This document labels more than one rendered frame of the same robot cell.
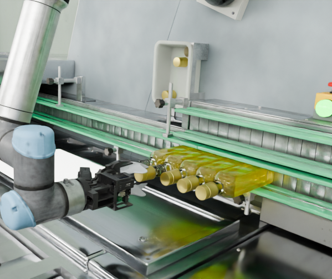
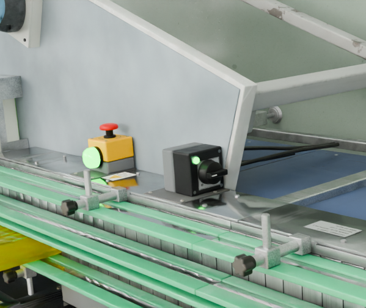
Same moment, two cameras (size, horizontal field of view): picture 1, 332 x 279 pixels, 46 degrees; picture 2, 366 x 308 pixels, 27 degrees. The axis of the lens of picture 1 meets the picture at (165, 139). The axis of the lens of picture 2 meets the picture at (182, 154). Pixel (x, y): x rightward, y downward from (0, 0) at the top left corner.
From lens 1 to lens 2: 99 cm
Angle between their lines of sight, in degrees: 8
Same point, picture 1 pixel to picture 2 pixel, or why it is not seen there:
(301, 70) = (93, 107)
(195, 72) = (3, 116)
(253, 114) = (35, 169)
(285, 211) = not seen: hidden behind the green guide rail
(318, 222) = not seen: hidden behind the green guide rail
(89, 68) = not seen: outside the picture
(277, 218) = (73, 296)
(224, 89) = (41, 134)
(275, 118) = (51, 174)
